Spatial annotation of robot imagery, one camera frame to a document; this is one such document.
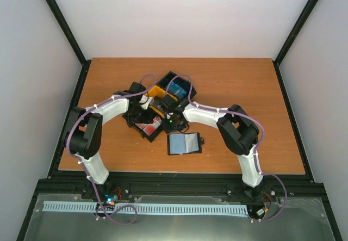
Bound black frame post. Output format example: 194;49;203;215
273;0;319;68
45;0;87;65

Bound blue cards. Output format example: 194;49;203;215
168;82;188;100

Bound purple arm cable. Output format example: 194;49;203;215
65;73;157;225
164;73;288;223

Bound light blue cable duct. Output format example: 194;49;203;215
42;201;248;217

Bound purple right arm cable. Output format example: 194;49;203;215
164;73;288;223

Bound black card holder wallet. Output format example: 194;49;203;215
167;133;205;156

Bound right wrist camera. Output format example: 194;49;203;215
160;94;178;113

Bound red white credit cards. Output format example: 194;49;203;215
135;116;161;136

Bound black bin with red cards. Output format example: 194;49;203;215
122;110;163;142

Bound black frame post left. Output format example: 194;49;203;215
45;0;87;65

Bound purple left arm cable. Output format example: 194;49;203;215
65;73;157;225

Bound black frame post right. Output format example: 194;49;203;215
273;0;319;68

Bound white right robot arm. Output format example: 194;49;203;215
165;102;264;188

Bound yellow bin with black cards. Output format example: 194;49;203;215
144;85;166;118

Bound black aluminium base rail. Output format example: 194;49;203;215
35;171;326;201

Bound black bin with blue cards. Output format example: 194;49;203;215
154;71;191;102

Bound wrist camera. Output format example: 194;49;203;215
160;94;178;113
139;95;154;110

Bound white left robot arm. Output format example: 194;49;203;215
62;90;148;199

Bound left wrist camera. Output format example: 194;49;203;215
139;95;154;110

